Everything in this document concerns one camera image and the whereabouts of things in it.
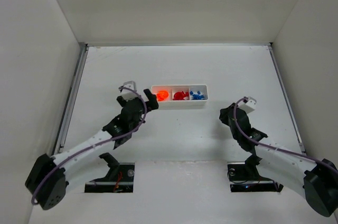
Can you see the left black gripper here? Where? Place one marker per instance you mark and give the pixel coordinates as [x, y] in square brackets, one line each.
[136, 102]

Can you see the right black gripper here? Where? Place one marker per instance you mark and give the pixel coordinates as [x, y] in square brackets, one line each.
[232, 116]

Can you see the orange round lego piece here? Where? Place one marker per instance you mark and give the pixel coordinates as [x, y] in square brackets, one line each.
[162, 95]

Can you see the red round lego piece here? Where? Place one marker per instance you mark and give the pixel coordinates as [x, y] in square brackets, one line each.
[181, 95]

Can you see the blue arch lego piece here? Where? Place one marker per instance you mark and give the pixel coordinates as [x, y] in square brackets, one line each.
[197, 95]

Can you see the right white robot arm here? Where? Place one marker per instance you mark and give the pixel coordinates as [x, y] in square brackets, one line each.
[314, 180]

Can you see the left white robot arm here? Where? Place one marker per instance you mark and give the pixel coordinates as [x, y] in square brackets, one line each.
[50, 176]

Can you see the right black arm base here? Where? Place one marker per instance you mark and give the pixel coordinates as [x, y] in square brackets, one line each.
[244, 177]

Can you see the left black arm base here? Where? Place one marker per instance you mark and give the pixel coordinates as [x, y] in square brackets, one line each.
[118, 179]

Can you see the white three-compartment tray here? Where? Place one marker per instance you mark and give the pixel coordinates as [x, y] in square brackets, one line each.
[183, 104]

